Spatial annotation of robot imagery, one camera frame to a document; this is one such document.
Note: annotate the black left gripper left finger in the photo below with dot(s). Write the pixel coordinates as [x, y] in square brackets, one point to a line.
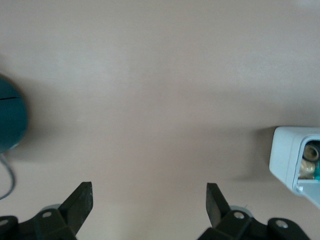
[70, 212]

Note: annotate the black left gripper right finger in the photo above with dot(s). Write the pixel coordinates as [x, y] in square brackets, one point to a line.
[220, 215]

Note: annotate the white square trash bin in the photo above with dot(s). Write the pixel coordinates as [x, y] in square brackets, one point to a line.
[282, 155]

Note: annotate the beige crumpled trash piece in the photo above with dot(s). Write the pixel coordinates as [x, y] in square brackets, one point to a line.
[307, 168]

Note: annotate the teal trash piece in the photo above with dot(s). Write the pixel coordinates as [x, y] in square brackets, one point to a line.
[318, 172]

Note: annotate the brass round trash piece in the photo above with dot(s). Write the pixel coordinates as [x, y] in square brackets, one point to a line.
[312, 152]

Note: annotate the dark teal round container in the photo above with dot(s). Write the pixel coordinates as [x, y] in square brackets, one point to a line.
[10, 120]

